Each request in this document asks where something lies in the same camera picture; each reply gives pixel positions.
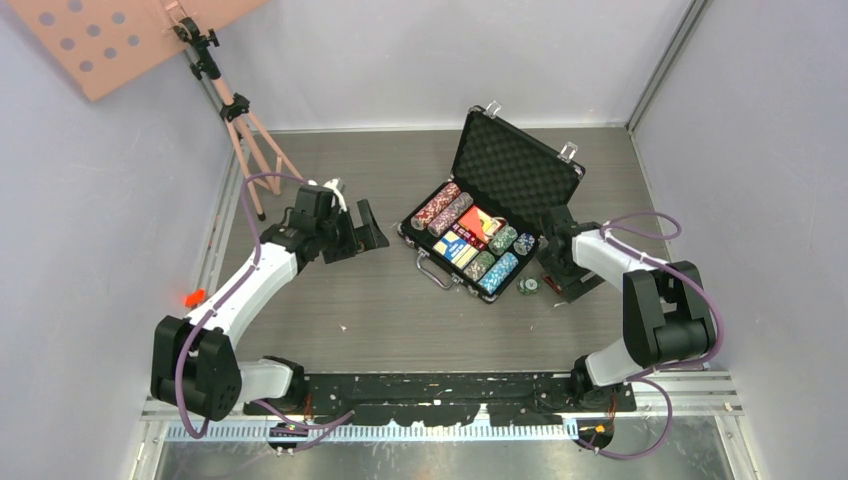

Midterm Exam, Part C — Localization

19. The grey camo chip stack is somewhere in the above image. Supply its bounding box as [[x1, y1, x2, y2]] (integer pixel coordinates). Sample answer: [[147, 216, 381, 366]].
[[463, 251, 496, 282]]

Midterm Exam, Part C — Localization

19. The blue playing card deck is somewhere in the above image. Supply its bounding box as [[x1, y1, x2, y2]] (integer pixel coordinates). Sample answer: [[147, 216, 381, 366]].
[[434, 231, 480, 269]]

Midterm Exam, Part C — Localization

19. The red triangle all-in button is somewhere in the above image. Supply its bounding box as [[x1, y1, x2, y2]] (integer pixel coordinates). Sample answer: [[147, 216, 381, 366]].
[[542, 275, 563, 295]]

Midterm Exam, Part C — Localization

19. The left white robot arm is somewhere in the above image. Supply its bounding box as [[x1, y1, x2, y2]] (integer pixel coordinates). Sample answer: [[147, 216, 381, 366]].
[[150, 181, 389, 421]]

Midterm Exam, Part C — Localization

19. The black poker chip case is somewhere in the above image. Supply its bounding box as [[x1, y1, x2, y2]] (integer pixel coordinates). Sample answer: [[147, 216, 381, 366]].
[[397, 102, 586, 304]]

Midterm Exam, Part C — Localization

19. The pink music stand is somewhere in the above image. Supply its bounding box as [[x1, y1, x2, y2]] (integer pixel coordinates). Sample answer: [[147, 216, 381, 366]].
[[7, 0, 301, 219]]

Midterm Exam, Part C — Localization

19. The dark green chip pile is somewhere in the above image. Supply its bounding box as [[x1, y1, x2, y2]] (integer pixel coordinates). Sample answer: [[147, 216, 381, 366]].
[[517, 277, 540, 295]]

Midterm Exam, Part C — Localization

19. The red poker chip stack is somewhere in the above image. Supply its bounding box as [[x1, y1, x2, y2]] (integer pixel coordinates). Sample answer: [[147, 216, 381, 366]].
[[410, 182, 461, 231]]

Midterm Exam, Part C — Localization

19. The light blue chip stack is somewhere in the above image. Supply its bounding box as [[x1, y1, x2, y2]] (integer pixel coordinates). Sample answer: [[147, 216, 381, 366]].
[[478, 252, 519, 294]]

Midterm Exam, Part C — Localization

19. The green poker chip stack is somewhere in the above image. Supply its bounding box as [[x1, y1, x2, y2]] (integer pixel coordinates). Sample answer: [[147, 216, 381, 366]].
[[488, 225, 518, 256]]

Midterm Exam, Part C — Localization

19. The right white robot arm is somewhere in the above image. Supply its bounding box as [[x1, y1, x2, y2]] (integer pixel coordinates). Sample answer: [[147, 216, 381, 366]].
[[537, 205, 723, 411]]

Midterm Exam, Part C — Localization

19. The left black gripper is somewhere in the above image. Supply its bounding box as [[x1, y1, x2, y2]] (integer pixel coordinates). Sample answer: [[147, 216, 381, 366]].
[[316, 200, 387, 264]]

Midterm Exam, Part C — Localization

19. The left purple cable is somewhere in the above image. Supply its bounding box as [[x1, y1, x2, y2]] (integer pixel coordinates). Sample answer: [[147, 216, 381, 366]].
[[173, 172, 356, 452]]

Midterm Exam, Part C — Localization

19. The orange clip on rail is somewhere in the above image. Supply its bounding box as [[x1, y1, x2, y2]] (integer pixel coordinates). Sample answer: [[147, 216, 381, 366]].
[[184, 289, 206, 309]]

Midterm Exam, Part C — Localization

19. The red playing card deck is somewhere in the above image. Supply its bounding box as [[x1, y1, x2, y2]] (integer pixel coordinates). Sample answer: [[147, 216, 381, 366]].
[[458, 205, 492, 242]]

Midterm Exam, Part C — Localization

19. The clear round dealer button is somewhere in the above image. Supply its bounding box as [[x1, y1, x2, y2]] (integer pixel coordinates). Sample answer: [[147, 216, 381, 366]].
[[478, 215, 508, 242]]

